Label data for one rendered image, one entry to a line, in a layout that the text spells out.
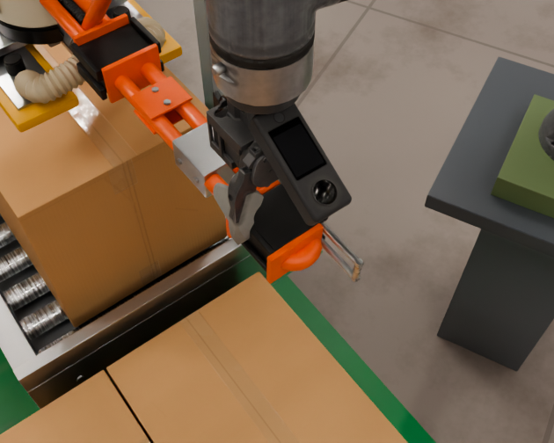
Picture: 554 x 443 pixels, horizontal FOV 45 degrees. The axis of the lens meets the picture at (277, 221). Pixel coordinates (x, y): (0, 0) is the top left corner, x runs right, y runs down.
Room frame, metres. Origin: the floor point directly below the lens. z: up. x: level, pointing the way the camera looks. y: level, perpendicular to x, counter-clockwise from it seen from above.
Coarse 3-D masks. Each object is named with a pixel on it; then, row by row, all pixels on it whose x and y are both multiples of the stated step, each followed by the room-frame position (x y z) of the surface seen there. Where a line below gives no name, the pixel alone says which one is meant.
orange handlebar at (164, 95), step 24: (48, 0) 0.83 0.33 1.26; (72, 24) 0.77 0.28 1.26; (144, 72) 0.69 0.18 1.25; (144, 96) 0.63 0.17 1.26; (168, 96) 0.63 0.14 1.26; (144, 120) 0.62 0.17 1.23; (168, 120) 0.60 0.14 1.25; (192, 120) 0.60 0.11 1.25; (168, 144) 0.57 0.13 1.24; (288, 264) 0.39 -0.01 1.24; (312, 264) 0.40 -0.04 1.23
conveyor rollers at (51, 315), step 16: (0, 224) 0.95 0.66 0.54; (0, 240) 0.91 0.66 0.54; (224, 240) 0.90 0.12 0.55; (16, 256) 0.86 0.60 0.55; (0, 272) 0.82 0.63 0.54; (16, 272) 0.83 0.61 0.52; (16, 288) 0.77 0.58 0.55; (32, 288) 0.77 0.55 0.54; (48, 288) 0.78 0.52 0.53; (144, 288) 0.77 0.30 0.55; (16, 304) 0.74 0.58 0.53; (48, 304) 0.73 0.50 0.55; (32, 320) 0.69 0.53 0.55; (48, 320) 0.69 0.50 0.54; (64, 320) 0.71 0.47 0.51; (32, 336) 0.66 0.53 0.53; (64, 336) 0.65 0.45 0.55
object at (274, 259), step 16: (272, 192) 0.48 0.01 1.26; (272, 208) 0.45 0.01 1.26; (288, 208) 0.45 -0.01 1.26; (256, 224) 0.43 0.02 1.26; (272, 224) 0.43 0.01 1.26; (288, 224) 0.43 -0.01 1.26; (304, 224) 0.43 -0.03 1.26; (320, 224) 0.43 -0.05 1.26; (256, 240) 0.42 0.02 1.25; (272, 240) 0.41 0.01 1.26; (288, 240) 0.41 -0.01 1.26; (304, 240) 0.41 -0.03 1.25; (256, 256) 0.42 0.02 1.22; (272, 256) 0.39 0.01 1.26; (288, 256) 0.40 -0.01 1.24; (272, 272) 0.39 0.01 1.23
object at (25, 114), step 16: (32, 48) 0.86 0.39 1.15; (0, 64) 0.82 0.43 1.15; (16, 64) 0.80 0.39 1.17; (32, 64) 0.82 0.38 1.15; (48, 64) 0.83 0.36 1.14; (0, 80) 0.79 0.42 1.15; (0, 96) 0.76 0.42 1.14; (16, 96) 0.75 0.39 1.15; (64, 96) 0.76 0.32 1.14; (16, 112) 0.72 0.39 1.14; (32, 112) 0.73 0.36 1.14; (48, 112) 0.73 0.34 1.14
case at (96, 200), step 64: (0, 128) 0.88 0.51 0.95; (64, 128) 0.88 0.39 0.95; (128, 128) 0.88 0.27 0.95; (192, 128) 0.88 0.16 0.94; (0, 192) 0.73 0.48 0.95; (64, 192) 0.73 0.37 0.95; (128, 192) 0.79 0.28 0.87; (192, 192) 0.87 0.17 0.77; (64, 256) 0.70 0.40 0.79; (128, 256) 0.77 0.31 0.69; (192, 256) 0.85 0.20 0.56
